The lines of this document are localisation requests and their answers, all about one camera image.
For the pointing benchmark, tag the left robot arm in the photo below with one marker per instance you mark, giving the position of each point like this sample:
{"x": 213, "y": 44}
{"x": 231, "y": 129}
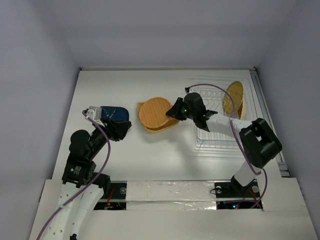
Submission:
{"x": 82, "y": 187}

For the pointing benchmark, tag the white wire dish rack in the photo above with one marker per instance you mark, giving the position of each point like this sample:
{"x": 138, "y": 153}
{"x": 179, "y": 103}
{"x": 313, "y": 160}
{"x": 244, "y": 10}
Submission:
{"x": 212, "y": 89}

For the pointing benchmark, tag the white side rail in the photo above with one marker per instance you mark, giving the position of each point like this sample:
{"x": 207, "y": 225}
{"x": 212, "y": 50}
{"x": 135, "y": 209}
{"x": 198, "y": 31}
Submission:
{"x": 283, "y": 168}

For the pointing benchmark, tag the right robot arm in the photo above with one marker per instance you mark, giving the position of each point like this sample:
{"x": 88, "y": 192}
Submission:
{"x": 255, "y": 139}

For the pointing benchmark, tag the fish-shaped woven plate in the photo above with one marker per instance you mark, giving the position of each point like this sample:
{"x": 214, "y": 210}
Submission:
{"x": 237, "y": 92}

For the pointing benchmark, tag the dark blue ceramic plate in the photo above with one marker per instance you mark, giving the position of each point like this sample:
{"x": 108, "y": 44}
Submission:
{"x": 115, "y": 113}

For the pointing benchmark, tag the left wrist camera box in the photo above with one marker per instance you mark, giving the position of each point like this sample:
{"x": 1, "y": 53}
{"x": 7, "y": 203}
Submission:
{"x": 94, "y": 113}

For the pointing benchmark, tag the round green-rimmed woven plate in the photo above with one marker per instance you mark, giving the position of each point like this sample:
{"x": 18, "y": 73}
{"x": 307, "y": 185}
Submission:
{"x": 152, "y": 113}

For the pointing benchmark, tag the triangular woven basket plate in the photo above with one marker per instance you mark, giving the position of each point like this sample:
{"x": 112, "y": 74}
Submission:
{"x": 171, "y": 123}

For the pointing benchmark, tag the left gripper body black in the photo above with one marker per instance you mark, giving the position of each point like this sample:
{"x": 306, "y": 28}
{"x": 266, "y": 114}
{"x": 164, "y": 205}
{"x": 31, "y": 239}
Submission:
{"x": 107, "y": 126}

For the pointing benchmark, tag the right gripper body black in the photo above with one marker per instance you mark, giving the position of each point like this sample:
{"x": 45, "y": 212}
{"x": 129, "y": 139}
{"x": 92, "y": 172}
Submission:
{"x": 180, "y": 109}

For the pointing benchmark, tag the silver foil-taped front beam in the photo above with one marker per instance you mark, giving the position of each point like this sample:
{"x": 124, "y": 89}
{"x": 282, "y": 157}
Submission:
{"x": 154, "y": 195}

